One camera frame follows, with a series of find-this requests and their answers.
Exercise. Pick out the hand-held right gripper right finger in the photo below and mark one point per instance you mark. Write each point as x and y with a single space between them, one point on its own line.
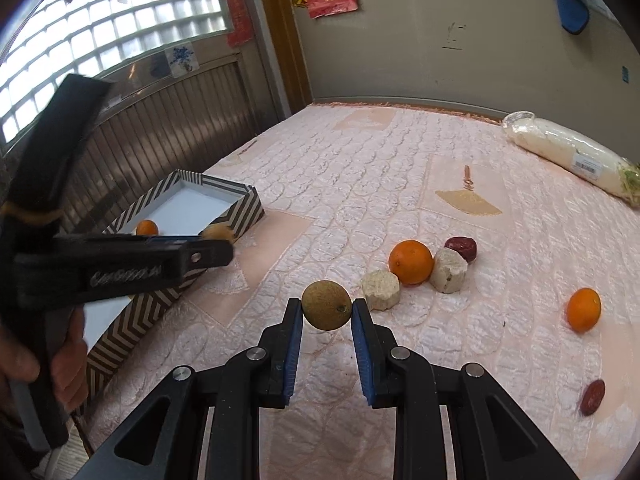
361 345

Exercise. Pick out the red window sticker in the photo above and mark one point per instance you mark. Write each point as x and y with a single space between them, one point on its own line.
239 15

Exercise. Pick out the blue flower sticker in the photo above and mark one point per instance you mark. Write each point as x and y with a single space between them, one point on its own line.
182 60

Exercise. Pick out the brown longan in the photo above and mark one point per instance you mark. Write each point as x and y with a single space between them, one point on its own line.
327 305
218 232

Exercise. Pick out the person's left hand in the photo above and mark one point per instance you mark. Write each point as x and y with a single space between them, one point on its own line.
70 360

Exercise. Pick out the wooden door frame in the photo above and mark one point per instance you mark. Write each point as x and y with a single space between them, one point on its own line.
282 35

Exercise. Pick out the dark door sticker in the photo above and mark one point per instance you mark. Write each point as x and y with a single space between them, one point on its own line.
158 66

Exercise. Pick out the striped-rim white tray box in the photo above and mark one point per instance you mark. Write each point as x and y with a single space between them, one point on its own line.
195 200

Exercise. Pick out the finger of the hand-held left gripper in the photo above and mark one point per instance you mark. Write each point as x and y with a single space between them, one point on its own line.
165 241
212 254

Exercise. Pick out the metal door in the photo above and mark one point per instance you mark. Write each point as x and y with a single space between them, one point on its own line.
175 125

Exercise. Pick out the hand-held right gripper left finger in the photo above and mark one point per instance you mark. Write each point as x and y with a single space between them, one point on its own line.
295 340

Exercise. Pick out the beige cut yam chunk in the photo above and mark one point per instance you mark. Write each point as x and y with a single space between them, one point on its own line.
381 290
450 270

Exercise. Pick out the red date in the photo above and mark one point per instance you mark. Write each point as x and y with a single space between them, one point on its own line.
592 396
462 248

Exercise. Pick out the glass block window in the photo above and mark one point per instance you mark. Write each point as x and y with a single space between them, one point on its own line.
125 20

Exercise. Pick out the orange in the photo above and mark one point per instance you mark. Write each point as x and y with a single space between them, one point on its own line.
584 309
146 227
411 261

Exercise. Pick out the pink quilted bedspread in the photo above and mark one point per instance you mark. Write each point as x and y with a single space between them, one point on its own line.
450 385

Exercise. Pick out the plastic-wrapped white radish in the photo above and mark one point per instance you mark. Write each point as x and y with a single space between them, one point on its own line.
560 145

